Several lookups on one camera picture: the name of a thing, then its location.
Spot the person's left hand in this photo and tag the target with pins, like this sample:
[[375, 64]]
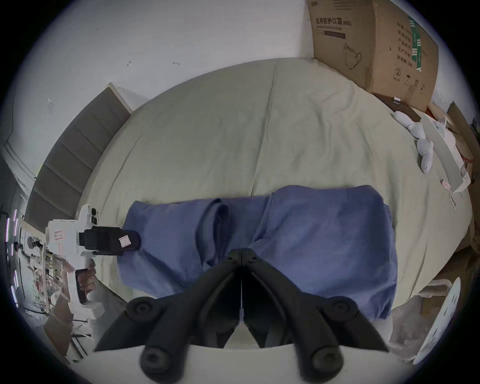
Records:
[[88, 279]]

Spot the blue shirt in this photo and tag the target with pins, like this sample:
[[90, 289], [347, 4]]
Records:
[[318, 243]]

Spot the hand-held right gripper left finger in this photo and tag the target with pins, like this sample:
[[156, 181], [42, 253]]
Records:
[[176, 318]]

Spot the grey padded headboard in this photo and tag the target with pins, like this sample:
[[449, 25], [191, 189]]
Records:
[[71, 157]]

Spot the bed with pale green sheet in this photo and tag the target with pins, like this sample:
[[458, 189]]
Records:
[[225, 131]]

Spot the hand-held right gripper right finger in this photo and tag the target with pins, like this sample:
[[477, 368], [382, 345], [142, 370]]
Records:
[[307, 318]]

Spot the long white box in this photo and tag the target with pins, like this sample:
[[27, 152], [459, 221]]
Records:
[[448, 157]]

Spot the flat brown cardboard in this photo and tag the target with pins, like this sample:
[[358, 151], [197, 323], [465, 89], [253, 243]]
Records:
[[463, 131]]

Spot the round white perforated board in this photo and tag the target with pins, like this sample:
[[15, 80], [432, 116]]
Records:
[[442, 322]]

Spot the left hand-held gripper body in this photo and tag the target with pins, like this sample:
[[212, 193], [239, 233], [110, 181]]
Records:
[[63, 240]]

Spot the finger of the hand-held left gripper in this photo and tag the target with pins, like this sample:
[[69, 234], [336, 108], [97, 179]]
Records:
[[108, 240]]

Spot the large brown carton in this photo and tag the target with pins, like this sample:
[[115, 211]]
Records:
[[367, 41]]

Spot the clear plastic bag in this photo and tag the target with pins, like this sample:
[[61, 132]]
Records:
[[408, 333]]

